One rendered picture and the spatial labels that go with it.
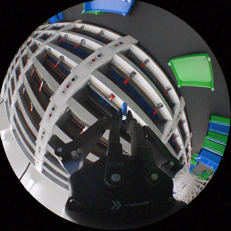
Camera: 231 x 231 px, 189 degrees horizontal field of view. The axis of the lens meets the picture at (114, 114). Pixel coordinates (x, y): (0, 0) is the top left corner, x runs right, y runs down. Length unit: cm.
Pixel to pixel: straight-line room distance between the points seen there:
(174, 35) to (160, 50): 18
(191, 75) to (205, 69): 14
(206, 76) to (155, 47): 41
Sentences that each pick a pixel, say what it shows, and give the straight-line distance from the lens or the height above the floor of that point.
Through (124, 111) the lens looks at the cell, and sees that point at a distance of 20.
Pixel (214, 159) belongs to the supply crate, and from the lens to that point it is 72.
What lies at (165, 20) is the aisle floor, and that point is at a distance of 56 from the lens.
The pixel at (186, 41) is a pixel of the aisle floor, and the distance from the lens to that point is 55.
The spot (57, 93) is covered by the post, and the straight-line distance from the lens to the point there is 41.
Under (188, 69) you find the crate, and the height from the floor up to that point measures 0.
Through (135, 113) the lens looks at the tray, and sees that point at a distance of 36.
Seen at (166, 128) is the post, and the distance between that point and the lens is 59.
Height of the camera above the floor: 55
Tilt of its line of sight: 2 degrees down
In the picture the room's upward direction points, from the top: 140 degrees counter-clockwise
